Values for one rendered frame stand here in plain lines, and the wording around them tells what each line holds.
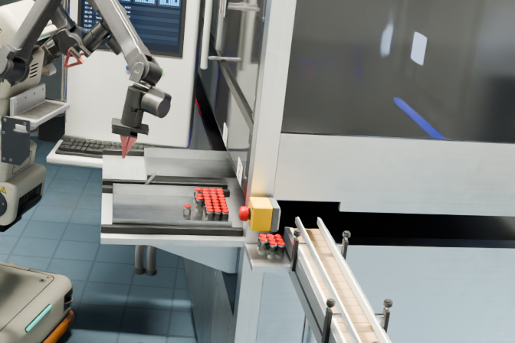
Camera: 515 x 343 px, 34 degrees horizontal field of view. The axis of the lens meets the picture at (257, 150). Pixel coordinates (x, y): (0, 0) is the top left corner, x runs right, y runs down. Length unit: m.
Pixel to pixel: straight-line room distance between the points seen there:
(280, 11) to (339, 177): 0.50
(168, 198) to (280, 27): 0.72
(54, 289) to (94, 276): 0.69
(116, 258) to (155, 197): 1.57
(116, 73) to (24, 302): 0.91
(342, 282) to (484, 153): 0.62
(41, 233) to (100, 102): 1.29
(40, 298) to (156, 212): 0.89
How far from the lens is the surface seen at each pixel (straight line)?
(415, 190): 2.42
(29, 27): 2.56
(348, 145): 2.30
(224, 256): 2.48
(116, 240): 2.33
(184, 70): 3.17
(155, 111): 2.22
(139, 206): 2.53
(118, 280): 3.95
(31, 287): 3.32
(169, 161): 2.90
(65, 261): 4.11
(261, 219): 2.23
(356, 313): 1.98
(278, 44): 2.17
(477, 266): 2.60
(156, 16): 3.14
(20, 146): 2.78
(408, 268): 2.52
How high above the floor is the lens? 1.90
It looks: 19 degrees down
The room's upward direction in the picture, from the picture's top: 6 degrees clockwise
